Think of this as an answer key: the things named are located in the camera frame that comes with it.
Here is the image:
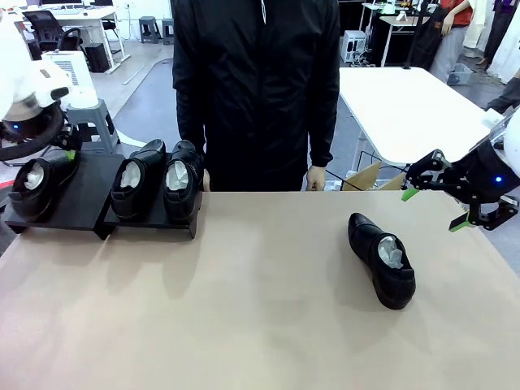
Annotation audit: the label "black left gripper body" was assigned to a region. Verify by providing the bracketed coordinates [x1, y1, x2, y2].
[0, 115, 59, 144]

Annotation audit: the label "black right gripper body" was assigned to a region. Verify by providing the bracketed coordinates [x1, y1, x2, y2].
[446, 140, 519, 205]

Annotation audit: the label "black buckle loafer shoe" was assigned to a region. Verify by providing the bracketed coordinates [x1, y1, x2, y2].
[347, 211, 417, 311]
[7, 156, 80, 223]

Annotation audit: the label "black plain leather shoe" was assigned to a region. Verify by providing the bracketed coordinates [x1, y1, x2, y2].
[162, 140, 205, 223]
[110, 139, 167, 223]

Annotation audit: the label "person's left forearm black sleeve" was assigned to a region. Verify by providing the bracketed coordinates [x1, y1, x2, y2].
[306, 93, 341, 168]

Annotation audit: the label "person's right forearm black sleeve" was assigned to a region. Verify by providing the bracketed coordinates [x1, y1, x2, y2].
[175, 87, 206, 158]

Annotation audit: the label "black metal stand shelf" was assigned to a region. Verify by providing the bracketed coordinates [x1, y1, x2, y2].
[101, 152, 205, 241]
[3, 153, 125, 241]

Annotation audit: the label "person's left hand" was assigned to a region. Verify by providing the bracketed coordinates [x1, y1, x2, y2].
[305, 165, 327, 192]

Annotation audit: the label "white paper shoe stuffing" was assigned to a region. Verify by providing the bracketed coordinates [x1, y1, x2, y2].
[119, 163, 141, 189]
[24, 169, 46, 192]
[166, 161, 190, 193]
[377, 237, 405, 271]

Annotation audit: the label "brown cardboard box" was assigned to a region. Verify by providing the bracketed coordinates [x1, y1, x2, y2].
[342, 160, 407, 192]

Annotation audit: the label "white air purifier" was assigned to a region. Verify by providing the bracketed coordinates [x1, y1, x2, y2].
[41, 50, 100, 110]

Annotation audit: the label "large white table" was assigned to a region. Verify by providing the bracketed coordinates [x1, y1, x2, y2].
[337, 67, 520, 191]

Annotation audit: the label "seated person dark trousers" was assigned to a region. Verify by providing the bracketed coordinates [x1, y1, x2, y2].
[484, 68, 520, 119]

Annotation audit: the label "black computer tower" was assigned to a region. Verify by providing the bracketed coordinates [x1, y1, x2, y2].
[84, 41, 111, 74]

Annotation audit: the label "black office chair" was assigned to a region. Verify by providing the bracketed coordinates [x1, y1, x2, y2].
[22, 10, 89, 56]

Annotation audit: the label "grey plastic bin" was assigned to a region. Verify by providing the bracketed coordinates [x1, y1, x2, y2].
[448, 63, 475, 86]

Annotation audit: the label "white office desk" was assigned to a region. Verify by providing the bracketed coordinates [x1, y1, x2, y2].
[0, 6, 131, 75]

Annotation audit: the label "white hanging garment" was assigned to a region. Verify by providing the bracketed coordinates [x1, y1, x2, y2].
[489, 22, 520, 85]

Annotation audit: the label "person in red top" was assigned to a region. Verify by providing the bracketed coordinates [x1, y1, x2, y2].
[429, 0, 475, 85]

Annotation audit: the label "white computer case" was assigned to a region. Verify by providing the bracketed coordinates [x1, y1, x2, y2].
[342, 29, 370, 65]

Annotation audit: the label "white topped work desk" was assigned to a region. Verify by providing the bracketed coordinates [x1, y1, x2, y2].
[360, 2, 442, 68]

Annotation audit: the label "person torso black jacket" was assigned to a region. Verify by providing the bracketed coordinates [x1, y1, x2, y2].
[172, 0, 341, 192]

